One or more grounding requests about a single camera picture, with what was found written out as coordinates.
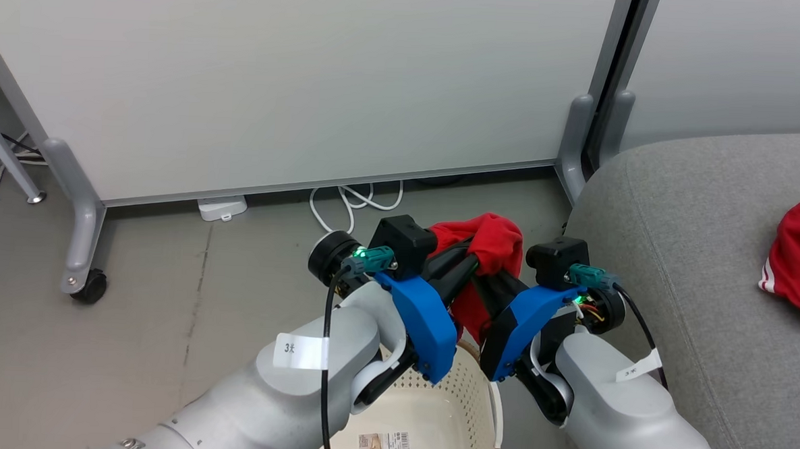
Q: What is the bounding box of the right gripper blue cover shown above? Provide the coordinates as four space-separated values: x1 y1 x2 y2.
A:
467 271 588 427

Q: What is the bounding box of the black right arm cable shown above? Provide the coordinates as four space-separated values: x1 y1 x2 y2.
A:
608 282 673 391

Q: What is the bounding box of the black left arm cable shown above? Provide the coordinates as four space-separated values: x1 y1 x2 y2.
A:
318 262 355 449

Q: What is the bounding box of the teal right camera connector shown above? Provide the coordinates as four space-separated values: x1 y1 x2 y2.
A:
567 263 617 291

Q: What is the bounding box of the thin black floor cable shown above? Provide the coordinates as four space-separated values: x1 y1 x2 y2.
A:
0 133 41 157

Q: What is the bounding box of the frosted partition panel grey post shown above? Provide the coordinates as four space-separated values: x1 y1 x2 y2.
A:
600 0 800 177

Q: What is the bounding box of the plain red garment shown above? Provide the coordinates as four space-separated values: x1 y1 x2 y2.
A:
424 210 527 347

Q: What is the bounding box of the teal left camera connector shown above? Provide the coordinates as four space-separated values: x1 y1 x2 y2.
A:
342 243 397 276

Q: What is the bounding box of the cream perforated laundry basket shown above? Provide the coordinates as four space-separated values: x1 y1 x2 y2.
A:
306 332 508 449

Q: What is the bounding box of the grey metal table leg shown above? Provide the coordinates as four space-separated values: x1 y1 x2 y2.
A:
0 96 51 205

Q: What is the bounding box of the black caster wheel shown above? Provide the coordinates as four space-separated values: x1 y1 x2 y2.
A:
69 268 109 305

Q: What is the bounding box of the grey fabric sofa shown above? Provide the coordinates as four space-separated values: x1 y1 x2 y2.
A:
555 120 800 449

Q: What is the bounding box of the teal camera connector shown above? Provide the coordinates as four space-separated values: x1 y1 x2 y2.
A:
567 263 617 291
342 243 397 276

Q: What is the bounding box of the white power adapter box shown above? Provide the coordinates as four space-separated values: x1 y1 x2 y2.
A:
196 193 249 224

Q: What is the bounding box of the white partition panel grey frame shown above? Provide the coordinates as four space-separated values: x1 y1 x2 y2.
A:
0 0 637 321

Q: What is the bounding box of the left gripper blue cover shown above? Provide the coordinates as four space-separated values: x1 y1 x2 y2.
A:
349 235 483 419

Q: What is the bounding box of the white looped floor cable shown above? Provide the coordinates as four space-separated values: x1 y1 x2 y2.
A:
307 177 405 237

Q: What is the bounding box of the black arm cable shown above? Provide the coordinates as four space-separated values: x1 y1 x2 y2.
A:
318 262 355 449
608 282 673 391

